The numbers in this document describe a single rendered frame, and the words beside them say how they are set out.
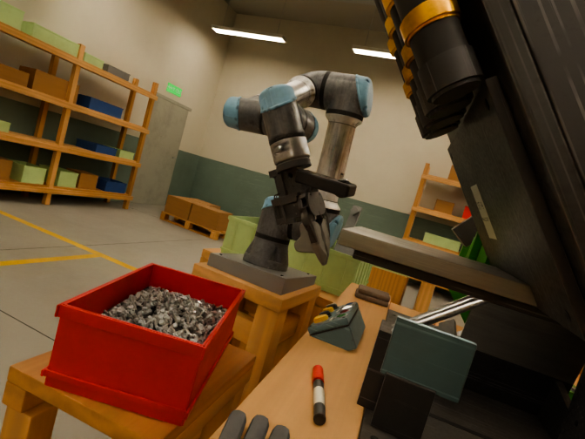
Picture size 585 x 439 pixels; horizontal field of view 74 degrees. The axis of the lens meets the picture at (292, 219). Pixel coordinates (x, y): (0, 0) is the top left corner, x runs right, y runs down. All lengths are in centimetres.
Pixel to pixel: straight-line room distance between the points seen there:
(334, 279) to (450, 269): 117
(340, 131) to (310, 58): 780
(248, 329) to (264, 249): 25
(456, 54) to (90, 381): 59
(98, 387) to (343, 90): 96
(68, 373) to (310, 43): 874
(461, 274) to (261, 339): 81
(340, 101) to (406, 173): 678
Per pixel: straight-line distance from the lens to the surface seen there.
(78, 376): 65
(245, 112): 92
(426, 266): 44
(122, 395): 63
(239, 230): 173
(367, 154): 810
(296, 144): 77
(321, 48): 900
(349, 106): 120
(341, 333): 75
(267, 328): 115
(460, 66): 33
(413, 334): 52
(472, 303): 56
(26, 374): 71
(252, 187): 879
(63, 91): 624
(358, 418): 56
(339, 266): 158
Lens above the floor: 116
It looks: 5 degrees down
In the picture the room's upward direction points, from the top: 16 degrees clockwise
